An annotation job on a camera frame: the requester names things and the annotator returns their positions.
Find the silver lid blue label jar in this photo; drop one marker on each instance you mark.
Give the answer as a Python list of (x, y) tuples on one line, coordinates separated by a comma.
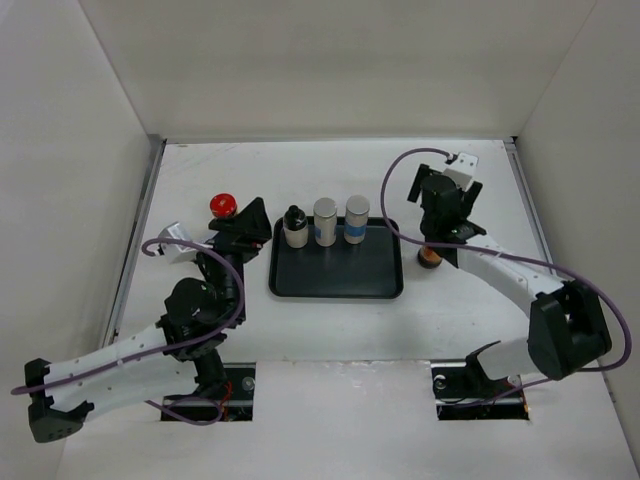
[(325, 221)]

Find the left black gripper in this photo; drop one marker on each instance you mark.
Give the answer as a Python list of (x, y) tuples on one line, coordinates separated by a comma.
[(252, 228)]

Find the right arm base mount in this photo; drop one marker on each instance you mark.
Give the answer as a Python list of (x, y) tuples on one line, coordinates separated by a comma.
[(463, 392)]

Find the red lid sauce jar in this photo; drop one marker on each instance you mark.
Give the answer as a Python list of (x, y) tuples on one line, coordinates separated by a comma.
[(223, 206)]

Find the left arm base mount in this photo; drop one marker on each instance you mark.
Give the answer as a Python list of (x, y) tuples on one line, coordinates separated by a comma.
[(231, 400)]

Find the black plastic tray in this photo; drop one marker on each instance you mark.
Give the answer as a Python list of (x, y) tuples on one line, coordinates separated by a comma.
[(372, 269)]

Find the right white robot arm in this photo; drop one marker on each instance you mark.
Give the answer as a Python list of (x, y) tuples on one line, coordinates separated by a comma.
[(567, 329)]

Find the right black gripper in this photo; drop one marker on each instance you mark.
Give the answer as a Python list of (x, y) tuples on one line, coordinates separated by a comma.
[(467, 200)]

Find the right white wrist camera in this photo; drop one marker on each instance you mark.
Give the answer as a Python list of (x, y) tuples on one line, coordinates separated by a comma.
[(461, 168)]

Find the black cap salt bottle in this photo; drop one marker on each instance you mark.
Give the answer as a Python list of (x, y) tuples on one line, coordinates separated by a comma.
[(295, 226)]

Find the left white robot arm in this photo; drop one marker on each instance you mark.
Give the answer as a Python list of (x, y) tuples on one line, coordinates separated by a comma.
[(177, 354)]

